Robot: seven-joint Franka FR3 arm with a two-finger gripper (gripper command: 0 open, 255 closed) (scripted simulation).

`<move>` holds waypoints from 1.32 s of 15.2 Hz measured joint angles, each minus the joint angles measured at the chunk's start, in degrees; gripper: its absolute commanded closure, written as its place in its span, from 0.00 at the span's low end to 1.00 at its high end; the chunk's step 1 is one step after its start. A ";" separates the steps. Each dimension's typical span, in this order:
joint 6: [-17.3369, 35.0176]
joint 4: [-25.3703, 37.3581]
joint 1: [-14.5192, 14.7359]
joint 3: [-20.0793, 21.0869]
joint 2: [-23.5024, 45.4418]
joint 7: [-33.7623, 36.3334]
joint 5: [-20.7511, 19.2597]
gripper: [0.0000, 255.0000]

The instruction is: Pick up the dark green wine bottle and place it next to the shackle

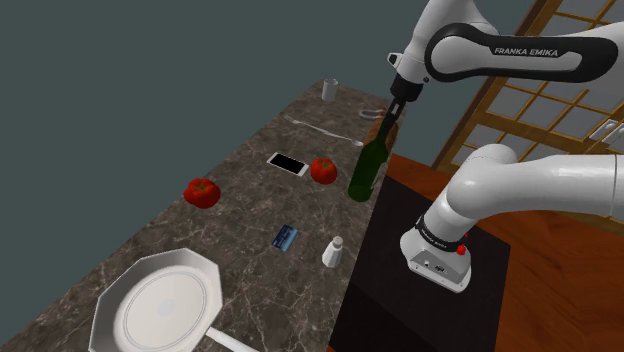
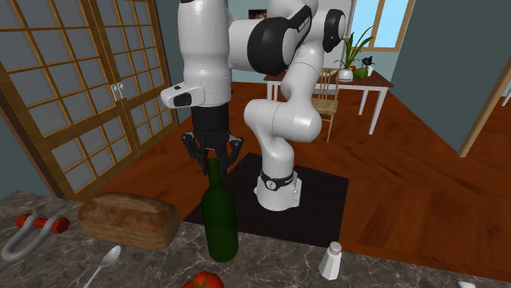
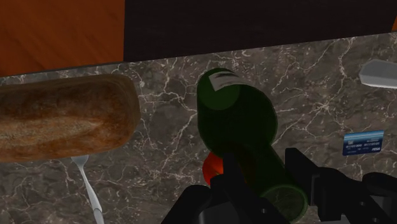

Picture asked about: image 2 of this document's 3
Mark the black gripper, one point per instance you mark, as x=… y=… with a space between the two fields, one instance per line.
x=210 y=123

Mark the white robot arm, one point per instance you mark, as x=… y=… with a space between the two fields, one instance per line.
x=203 y=48

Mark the dark green glass bottle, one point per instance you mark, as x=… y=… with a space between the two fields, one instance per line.
x=219 y=215

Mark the black robot stand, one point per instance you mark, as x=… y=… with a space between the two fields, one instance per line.
x=311 y=207

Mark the brown bread loaf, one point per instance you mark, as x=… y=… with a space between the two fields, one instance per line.
x=127 y=221

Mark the light wooden chair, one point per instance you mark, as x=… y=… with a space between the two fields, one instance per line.
x=326 y=105

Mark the red tomato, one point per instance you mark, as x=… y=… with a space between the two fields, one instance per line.
x=203 y=281

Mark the silver spoon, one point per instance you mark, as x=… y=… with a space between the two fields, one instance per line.
x=105 y=261

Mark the wooden lattice sliding door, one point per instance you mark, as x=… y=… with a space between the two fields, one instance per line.
x=60 y=99

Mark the white salt shaker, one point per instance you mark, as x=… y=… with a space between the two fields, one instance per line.
x=329 y=263

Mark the white-legged brown dining table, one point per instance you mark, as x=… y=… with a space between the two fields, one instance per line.
x=371 y=82

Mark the grey shackle with red pin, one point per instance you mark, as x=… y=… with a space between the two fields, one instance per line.
x=28 y=239

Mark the wood-framed window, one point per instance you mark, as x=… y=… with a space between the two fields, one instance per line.
x=393 y=24

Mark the slanted wooden beam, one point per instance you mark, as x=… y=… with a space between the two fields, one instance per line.
x=483 y=111

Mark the small white object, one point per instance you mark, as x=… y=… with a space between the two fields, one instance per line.
x=466 y=284

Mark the small wall picture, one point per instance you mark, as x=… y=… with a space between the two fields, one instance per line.
x=257 y=14

